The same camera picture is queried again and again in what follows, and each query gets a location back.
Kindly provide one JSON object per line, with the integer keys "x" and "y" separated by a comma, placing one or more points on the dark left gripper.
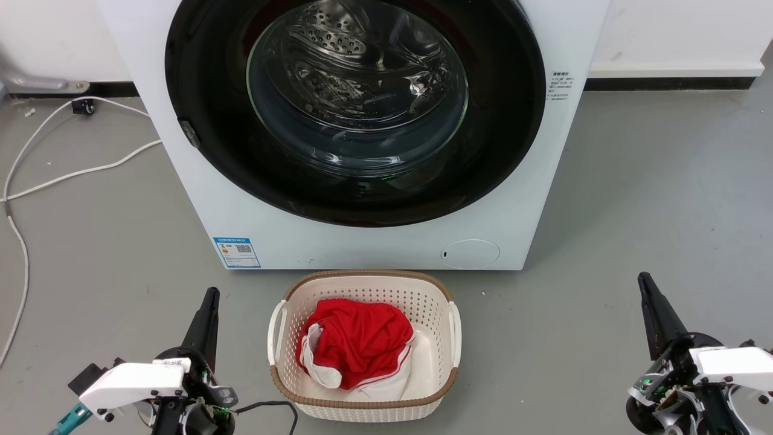
{"x": 208, "y": 399}

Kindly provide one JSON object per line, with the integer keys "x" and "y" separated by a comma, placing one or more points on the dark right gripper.
{"x": 670, "y": 386}

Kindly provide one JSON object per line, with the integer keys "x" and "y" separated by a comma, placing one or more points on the white front-load washing machine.
{"x": 374, "y": 244}

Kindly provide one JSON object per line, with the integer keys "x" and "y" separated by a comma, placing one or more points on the round black glass washer door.
{"x": 501, "y": 151}

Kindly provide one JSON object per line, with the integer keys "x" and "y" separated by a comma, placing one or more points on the blue energy label sticker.
{"x": 237, "y": 252}

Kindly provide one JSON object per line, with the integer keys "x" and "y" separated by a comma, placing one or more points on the red and white garment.
{"x": 359, "y": 344}

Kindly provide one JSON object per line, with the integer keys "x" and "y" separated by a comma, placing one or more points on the round white filter cover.
{"x": 470, "y": 254}

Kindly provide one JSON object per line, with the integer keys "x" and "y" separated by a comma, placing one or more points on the cream plastic laundry basket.
{"x": 435, "y": 362}

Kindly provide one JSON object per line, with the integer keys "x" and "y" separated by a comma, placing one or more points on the small black caster wheel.
{"x": 83, "y": 107}

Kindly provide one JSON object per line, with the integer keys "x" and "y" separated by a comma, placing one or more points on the small black text sticker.
{"x": 560, "y": 86}

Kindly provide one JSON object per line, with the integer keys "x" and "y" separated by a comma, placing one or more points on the stainless steel washer drum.
{"x": 356, "y": 66}

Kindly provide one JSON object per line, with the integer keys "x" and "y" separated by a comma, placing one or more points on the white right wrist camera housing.
{"x": 734, "y": 365}

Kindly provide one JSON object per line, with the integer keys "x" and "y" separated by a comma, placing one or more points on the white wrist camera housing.
{"x": 734, "y": 365}
{"x": 130, "y": 382}

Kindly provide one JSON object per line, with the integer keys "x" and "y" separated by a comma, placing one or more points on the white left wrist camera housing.
{"x": 130, "y": 382}

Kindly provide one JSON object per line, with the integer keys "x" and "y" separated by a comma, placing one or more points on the grey metal floor bracket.
{"x": 36, "y": 82}

